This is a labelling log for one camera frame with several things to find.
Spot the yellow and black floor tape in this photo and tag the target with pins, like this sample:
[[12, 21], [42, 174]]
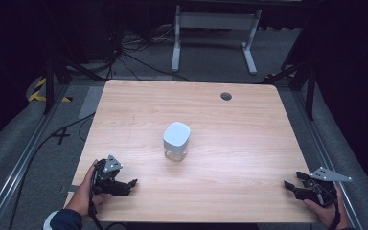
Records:
[[35, 94]]

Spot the white metal stand frame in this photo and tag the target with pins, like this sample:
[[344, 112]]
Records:
[[216, 20]]

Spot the black tape floor mark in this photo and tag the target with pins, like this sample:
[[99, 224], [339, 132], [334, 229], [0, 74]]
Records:
[[61, 135]]

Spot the clear jar with white lid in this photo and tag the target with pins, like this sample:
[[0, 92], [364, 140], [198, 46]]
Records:
[[176, 140]]

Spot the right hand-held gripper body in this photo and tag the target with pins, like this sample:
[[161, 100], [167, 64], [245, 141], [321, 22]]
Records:
[[322, 188]]

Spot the grey floor plate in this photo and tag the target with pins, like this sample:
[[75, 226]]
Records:
[[91, 102]]

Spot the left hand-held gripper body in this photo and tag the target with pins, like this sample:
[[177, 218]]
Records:
[[103, 183]]

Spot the black metal stand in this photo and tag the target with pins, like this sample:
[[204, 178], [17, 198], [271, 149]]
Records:
[[49, 86], [310, 86]]

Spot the person's right hand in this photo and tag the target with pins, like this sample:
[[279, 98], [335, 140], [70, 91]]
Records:
[[335, 215]]

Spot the aluminium floor rail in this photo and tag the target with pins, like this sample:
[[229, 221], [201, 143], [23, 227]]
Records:
[[319, 140], [19, 166]]

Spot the person's left hand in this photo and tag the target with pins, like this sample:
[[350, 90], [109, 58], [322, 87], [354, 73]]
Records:
[[82, 198]]

